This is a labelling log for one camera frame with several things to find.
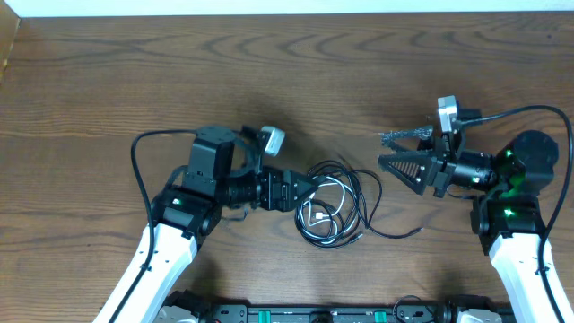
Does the black cable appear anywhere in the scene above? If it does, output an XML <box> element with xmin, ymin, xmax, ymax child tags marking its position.
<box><xmin>293</xmin><ymin>160</ymin><xmax>424</xmax><ymax>249</ymax></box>

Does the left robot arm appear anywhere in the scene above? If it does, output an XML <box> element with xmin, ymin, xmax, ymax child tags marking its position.
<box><xmin>96</xmin><ymin>126</ymin><xmax>318</xmax><ymax>322</ymax></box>

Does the right camera cable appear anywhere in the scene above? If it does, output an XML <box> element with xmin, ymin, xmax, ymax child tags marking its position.
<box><xmin>459</xmin><ymin>104</ymin><xmax>574</xmax><ymax>323</ymax></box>

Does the wooden side panel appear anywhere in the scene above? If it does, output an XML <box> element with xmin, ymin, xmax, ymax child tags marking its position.
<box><xmin>0</xmin><ymin>0</ymin><xmax>21</xmax><ymax>77</ymax></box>

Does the white cable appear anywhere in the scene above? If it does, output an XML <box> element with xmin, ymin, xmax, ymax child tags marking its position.
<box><xmin>299</xmin><ymin>175</ymin><xmax>347</xmax><ymax>246</ymax></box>

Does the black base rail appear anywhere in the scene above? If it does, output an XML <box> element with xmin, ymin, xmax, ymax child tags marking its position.
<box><xmin>198</xmin><ymin>301</ymin><xmax>449</xmax><ymax>323</ymax></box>

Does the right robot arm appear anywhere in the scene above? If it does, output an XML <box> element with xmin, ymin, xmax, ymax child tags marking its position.
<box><xmin>378</xmin><ymin>127</ymin><xmax>573</xmax><ymax>322</ymax></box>

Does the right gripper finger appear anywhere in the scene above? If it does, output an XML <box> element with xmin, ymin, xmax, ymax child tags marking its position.
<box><xmin>378</xmin><ymin>150</ymin><xmax>438</xmax><ymax>195</ymax></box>
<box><xmin>380</xmin><ymin>126</ymin><xmax>433</xmax><ymax>151</ymax></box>

